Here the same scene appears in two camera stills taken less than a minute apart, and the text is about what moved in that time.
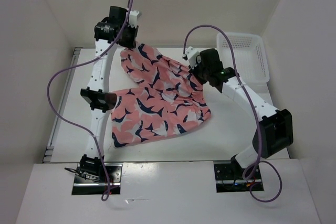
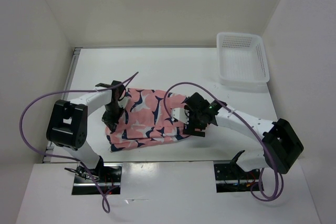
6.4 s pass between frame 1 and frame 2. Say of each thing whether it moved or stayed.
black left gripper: moved
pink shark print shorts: moved
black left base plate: stayed
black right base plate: stayed
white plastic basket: stayed
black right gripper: moved
